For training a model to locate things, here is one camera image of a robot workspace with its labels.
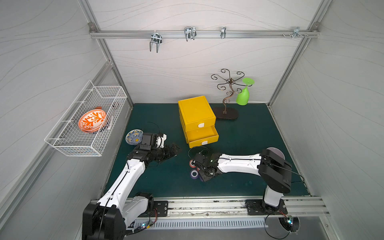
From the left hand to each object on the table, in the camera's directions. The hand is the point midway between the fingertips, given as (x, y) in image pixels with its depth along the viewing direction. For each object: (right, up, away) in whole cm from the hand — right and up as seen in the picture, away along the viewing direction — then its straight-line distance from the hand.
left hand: (176, 152), depth 79 cm
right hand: (+16, -14, +6) cm, 22 cm away
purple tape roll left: (+10, -14, +5) cm, 17 cm away
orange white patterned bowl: (-37, +17, -13) cm, 43 cm away
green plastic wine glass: (+41, +33, +16) cm, 55 cm away
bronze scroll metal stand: (+33, +23, +35) cm, 54 cm away
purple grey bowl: (+60, -2, +9) cm, 60 cm away
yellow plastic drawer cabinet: (+12, +17, +3) cm, 21 cm away
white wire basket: (-42, +11, -20) cm, 47 cm away
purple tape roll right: (+13, -12, -4) cm, 18 cm away
